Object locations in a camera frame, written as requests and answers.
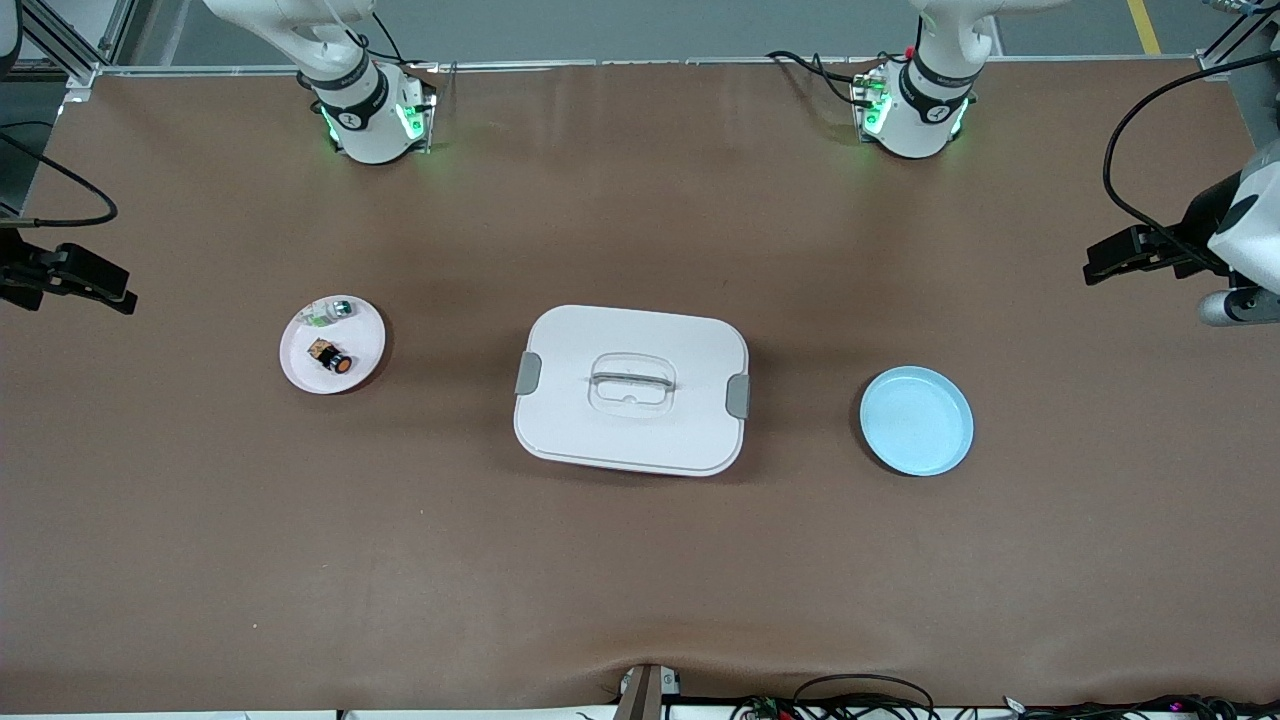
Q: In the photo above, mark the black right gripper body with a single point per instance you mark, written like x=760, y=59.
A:
x=14, y=272

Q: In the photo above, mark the light blue round plate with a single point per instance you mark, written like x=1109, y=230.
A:
x=915, y=420

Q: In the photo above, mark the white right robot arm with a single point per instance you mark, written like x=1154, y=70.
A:
x=365, y=120

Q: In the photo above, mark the pale pink round plate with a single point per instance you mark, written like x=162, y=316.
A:
x=362, y=345

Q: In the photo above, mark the brown camera mount post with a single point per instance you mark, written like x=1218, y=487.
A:
x=645, y=695

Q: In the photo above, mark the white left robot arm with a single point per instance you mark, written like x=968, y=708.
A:
x=925, y=115

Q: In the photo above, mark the white lidded storage box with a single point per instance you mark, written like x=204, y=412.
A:
x=600, y=440

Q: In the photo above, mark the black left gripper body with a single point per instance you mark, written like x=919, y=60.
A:
x=1197, y=222

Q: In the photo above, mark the orange push-button switch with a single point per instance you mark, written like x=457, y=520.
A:
x=330, y=358

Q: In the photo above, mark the aluminium cell frame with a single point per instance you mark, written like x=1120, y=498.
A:
x=1215, y=65
x=60, y=50

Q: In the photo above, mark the metal table edge rail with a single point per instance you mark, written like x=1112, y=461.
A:
x=650, y=62

